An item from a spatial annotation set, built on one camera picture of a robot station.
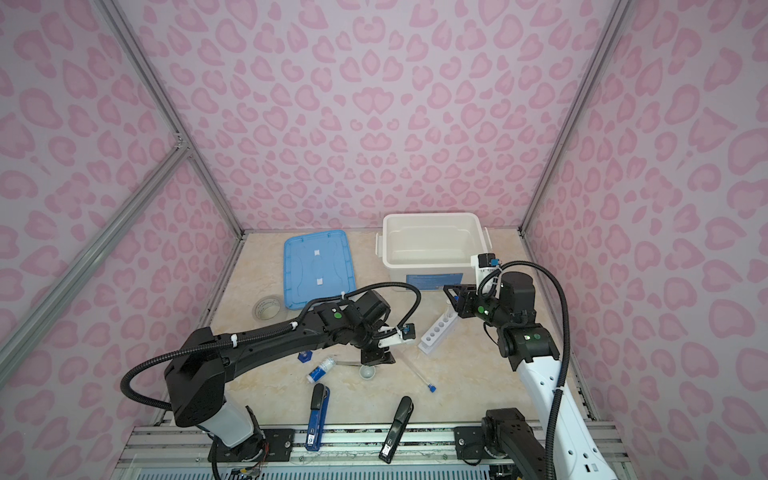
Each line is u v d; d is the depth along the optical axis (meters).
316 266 1.10
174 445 0.75
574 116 0.87
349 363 0.86
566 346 0.50
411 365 0.86
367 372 0.84
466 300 0.63
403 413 0.73
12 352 0.50
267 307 0.98
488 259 0.64
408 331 0.68
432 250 1.10
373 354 0.69
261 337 0.49
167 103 0.84
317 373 0.82
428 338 0.86
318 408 0.75
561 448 0.40
